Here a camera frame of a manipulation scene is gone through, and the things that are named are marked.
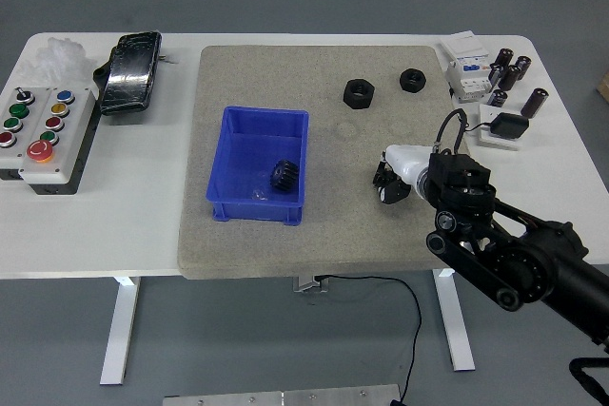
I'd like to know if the white square plate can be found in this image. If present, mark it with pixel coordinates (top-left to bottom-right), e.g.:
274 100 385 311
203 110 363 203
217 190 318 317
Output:
468 103 525 153

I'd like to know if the silver table bracket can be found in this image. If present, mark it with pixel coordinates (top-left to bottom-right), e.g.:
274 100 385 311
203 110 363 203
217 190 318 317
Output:
291 275 330 295

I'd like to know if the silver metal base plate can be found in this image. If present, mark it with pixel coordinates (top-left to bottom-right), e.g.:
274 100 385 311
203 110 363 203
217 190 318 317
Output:
162 383 403 406

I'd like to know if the white circuit breaker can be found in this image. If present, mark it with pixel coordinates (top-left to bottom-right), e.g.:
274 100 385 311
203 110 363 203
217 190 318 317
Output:
437 30 494 105

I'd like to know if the small black hex nut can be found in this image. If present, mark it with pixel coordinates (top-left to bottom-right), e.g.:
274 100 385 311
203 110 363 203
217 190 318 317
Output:
399 68 427 93

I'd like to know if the black flat puck device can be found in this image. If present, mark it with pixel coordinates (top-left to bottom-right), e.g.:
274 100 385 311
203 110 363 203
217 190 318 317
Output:
488 112 531 140

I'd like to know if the brown cardboard box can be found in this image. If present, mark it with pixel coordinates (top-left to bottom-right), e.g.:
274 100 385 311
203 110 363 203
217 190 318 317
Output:
594 69 609 104

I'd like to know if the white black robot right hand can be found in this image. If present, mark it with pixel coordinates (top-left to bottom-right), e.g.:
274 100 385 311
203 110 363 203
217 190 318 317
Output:
372 144 431 206

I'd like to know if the crumpled clear plastic bag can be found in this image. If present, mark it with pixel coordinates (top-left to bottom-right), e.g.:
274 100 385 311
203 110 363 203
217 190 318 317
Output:
17 36 98 88

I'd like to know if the black braided cable loop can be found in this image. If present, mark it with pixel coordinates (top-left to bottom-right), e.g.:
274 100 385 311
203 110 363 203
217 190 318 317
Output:
567 357 609 406

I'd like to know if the blue plastic box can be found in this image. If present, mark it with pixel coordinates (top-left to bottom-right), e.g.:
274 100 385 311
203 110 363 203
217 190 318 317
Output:
204 106 310 227

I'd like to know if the grey-brown foam mat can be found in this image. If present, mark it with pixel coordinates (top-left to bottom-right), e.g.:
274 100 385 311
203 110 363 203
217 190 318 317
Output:
176 45 472 280

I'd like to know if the white table leg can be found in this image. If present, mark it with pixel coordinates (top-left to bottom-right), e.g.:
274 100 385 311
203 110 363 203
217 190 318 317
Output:
98 276 142 386
432 268 477 373

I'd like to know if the white button box with selector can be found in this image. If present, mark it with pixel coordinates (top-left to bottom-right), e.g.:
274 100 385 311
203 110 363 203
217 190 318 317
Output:
0 87 49 182

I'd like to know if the thin black power cable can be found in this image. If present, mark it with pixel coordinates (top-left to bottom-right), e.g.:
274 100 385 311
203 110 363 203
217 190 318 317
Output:
315 273 423 406

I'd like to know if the white button box with e-stop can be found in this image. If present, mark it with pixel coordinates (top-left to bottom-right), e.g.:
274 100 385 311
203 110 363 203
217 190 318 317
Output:
17 87 99 197

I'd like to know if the black plastic-wrapped pedal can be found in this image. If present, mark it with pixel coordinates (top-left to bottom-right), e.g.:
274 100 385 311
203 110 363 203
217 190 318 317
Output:
91 30 163 117

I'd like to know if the large black gear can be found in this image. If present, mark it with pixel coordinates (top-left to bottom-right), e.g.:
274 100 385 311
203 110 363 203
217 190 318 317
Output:
268 159 301 194

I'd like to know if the large black hex nut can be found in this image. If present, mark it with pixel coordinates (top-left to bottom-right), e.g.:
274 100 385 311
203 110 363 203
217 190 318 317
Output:
342 78 376 109

